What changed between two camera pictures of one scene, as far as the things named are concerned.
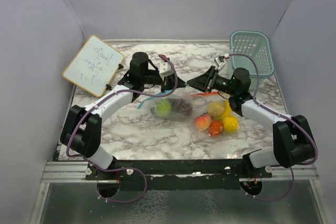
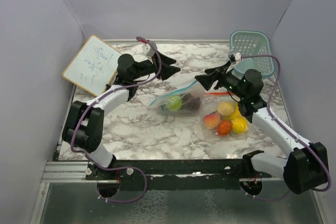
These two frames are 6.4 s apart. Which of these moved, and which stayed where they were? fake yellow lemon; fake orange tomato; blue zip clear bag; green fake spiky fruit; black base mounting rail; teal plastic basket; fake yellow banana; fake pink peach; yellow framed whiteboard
Moved: fake yellow banana; fake orange tomato; fake pink peach; green fake spiky fruit; blue zip clear bag; fake yellow lemon
Stayed: teal plastic basket; yellow framed whiteboard; black base mounting rail
